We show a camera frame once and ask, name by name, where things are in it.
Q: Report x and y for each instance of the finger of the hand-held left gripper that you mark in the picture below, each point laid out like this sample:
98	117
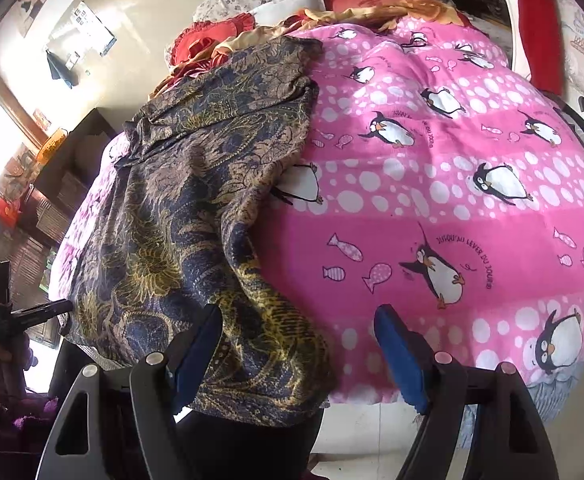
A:
42	311
2	290

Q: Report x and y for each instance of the wall calendar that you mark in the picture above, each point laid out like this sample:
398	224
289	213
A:
94	27

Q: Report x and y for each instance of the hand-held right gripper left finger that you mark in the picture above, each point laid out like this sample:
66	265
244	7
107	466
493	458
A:
197	355

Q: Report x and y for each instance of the person's black trouser legs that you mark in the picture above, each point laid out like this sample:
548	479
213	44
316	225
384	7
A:
247	450

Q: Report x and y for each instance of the orange basket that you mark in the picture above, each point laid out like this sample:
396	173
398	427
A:
52	146

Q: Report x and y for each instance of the white carved furniture frame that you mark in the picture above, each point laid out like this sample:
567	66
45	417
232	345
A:
514	35

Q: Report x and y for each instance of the grey floral bed sheet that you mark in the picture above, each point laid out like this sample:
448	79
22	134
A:
547	400

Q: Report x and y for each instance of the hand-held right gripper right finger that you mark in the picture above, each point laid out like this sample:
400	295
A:
397	355

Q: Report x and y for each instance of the person's left forearm purple sleeve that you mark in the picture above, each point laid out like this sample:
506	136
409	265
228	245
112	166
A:
7	435

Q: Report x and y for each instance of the person's left hand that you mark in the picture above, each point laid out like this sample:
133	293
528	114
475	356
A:
7	370

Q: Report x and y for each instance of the white pillow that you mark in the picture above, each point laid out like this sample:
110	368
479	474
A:
287	7

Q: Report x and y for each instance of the brown black patterned garment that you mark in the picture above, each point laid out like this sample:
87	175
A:
182	210

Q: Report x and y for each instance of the orange fleece blanket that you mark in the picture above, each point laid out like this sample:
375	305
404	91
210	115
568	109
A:
422	10

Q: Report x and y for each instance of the pink penguin print blanket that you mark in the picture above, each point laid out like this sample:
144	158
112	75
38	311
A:
422	200

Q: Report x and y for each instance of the dark wooden desk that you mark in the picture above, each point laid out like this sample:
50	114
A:
62	195

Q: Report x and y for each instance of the wall poster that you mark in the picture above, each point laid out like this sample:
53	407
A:
34	7

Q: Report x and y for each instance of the red knitted sweater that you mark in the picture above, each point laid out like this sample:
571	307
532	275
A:
539	25

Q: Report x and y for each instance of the dark hanging cloth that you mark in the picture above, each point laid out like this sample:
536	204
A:
61	66

